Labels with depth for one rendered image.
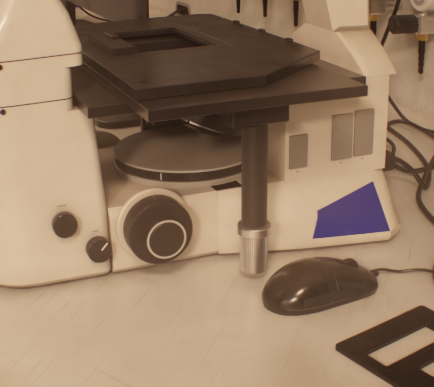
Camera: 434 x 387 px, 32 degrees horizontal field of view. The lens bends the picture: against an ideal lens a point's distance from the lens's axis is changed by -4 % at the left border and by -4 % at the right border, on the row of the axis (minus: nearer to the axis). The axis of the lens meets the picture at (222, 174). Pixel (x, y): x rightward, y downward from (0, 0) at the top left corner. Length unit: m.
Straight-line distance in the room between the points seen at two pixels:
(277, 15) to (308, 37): 0.87
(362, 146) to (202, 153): 0.17
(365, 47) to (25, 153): 0.39
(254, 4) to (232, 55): 1.14
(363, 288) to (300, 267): 0.06
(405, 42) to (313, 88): 0.72
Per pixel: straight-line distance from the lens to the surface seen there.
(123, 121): 1.26
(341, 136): 0.83
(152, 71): 0.70
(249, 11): 1.94
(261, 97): 0.65
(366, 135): 0.85
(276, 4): 1.81
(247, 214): 0.73
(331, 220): 0.82
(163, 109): 0.62
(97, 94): 0.72
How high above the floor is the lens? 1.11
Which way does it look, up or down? 20 degrees down
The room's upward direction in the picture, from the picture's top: 1 degrees counter-clockwise
